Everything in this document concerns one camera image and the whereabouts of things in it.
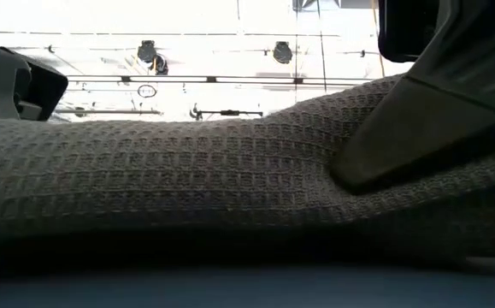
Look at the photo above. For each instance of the long ceiling light bar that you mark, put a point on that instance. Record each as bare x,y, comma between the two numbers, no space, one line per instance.
251,79

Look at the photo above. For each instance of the grey waffle-weave towel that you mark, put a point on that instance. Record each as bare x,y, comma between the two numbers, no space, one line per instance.
187,179

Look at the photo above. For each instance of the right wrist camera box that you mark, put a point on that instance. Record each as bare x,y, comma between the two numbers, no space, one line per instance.
405,30

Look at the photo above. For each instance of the black stand frame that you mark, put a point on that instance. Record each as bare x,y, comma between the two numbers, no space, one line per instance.
230,113

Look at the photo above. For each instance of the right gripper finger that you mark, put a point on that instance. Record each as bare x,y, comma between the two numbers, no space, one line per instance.
422,128

